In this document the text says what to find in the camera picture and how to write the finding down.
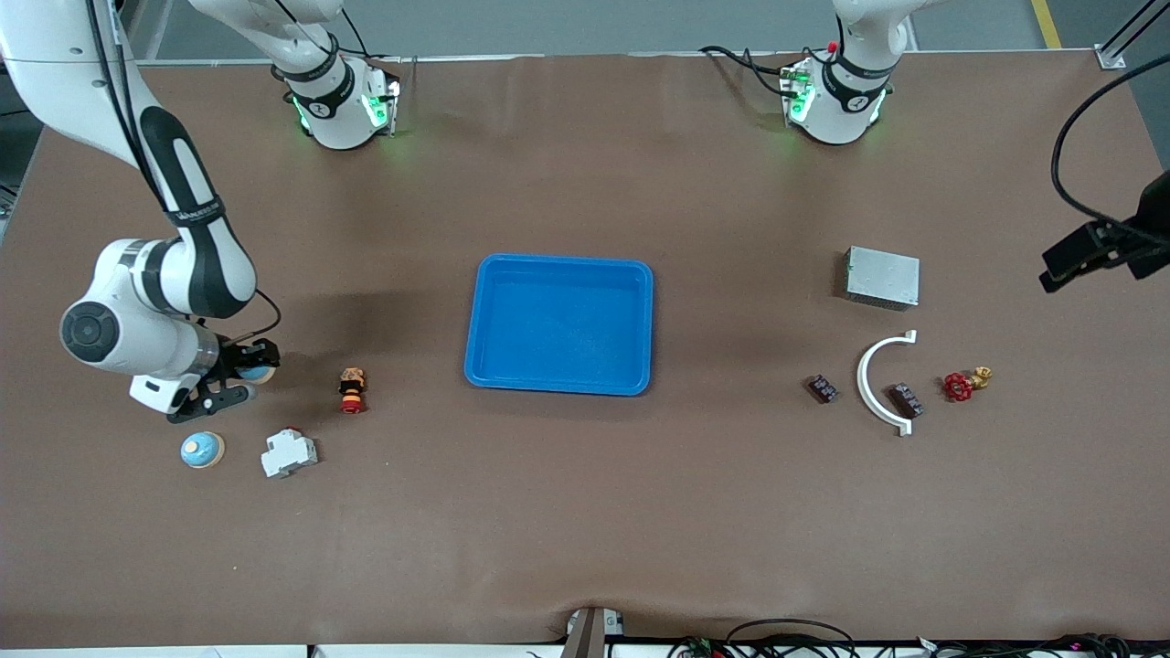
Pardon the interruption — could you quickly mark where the white circuit breaker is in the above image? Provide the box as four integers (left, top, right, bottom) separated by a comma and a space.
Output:
261, 427, 319, 480

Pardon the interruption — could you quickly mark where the silver metal box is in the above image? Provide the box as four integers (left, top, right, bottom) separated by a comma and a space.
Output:
843, 246, 921, 312

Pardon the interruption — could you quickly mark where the blue plastic tray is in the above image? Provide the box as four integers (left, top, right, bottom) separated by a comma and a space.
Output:
463, 254, 655, 398

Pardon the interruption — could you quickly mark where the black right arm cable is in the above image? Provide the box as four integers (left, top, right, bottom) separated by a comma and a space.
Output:
87, 0, 282, 346

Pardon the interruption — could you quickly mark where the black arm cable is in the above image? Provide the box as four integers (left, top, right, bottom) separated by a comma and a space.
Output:
87, 0, 282, 346
1051, 55, 1170, 243

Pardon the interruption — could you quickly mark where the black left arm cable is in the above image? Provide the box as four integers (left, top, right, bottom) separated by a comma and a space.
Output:
1051, 55, 1170, 243

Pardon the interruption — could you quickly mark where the brass valve with red handle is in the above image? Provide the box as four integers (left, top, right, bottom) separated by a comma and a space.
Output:
943, 366, 994, 404

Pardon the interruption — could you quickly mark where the white curved plastic bracket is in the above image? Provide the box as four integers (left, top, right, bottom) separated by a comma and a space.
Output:
856, 330, 918, 437

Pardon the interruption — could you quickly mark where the tangled black cable bundle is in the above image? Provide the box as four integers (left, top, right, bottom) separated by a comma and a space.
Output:
914, 632, 1170, 658

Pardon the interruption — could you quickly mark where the black looped floor cable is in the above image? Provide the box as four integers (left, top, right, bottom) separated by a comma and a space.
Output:
667, 619, 860, 658

